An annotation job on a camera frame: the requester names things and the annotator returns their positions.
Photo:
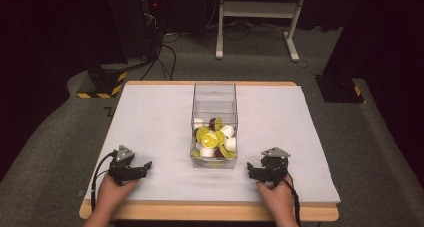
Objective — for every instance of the clear plastic box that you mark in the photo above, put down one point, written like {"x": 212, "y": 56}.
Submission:
{"x": 215, "y": 97}

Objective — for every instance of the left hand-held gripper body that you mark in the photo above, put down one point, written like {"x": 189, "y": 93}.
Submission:
{"x": 120, "y": 165}

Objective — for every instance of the black curtain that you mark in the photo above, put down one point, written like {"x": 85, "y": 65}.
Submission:
{"x": 383, "y": 33}

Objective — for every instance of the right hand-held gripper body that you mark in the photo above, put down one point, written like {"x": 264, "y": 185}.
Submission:
{"x": 275, "y": 167}

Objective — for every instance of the black equipment tower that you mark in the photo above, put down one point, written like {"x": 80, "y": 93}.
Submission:
{"x": 133, "y": 17}

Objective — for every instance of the black yellow striped stand base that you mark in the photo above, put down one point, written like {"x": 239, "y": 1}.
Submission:
{"x": 105, "y": 80}

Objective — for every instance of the white foam mat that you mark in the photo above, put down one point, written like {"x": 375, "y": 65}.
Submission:
{"x": 160, "y": 127}

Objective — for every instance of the pile of coffee capsules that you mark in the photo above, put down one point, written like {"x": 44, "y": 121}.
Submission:
{"x": 211, "y": 140}

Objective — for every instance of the white metal stand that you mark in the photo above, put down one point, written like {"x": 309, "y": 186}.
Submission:
{"x": 260, "y": 9}

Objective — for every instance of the person's right hand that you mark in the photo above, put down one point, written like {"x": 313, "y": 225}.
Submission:
{"x": 278, "y": 200}

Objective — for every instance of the person's left hand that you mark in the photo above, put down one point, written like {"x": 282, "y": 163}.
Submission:
{"x": 113, "y": 192}

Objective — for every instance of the wooden table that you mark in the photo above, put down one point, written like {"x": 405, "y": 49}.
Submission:
{"x": 206, "y": 212}

